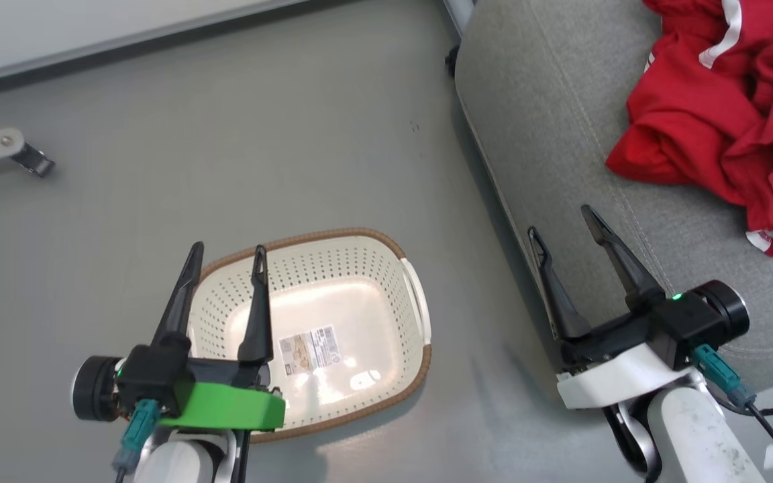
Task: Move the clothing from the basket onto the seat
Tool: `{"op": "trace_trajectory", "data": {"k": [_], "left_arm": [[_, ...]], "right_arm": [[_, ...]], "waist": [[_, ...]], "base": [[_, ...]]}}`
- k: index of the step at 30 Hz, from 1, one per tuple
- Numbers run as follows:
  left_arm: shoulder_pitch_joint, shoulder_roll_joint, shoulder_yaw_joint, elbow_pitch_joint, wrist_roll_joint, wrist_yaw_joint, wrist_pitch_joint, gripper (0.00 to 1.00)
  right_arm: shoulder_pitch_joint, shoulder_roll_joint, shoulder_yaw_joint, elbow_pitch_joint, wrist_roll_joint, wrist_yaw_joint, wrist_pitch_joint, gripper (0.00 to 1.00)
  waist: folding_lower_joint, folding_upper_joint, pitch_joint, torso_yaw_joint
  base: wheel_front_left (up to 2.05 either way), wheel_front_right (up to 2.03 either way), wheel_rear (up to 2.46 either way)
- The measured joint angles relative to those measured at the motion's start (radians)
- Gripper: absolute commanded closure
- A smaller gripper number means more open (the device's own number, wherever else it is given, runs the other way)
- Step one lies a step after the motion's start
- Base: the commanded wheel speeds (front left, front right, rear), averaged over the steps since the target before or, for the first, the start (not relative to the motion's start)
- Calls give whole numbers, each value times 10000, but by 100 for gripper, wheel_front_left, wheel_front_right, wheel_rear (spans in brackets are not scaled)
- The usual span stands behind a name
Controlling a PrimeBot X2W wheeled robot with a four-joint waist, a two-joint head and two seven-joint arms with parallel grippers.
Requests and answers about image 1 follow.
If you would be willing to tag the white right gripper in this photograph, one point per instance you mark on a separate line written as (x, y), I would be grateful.
(614, 376)

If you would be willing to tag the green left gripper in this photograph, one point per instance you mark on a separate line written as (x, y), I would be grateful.
(225, 406)

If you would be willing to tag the red and white shirt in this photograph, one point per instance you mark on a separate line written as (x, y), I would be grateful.
(715, 100)

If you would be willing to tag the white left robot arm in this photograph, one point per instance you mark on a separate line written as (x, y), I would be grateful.
(178, 463)

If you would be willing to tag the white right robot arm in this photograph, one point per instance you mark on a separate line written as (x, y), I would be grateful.
(695, 436)

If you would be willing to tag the grey fabric sofa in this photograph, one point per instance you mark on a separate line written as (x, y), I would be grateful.
(547, 134)

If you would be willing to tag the paper label sticker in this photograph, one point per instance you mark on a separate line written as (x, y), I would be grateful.
(309, 349)

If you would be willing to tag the cream perforated laundry basket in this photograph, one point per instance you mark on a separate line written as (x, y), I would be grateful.
(359, 295)

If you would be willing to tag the black partition foot caster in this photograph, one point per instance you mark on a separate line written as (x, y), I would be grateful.
(34, 161)

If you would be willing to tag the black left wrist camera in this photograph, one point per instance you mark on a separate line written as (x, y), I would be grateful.
(148, 376)

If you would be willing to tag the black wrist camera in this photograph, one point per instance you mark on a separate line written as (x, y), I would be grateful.
(702, 318)
(148, 376)

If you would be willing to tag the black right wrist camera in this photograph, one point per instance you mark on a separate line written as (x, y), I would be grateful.
(702, 318)

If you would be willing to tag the grey partition bottom rail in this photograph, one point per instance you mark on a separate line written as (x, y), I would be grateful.
(91, 47)

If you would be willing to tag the grey partition corner post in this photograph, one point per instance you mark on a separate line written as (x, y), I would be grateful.
(459, 12)

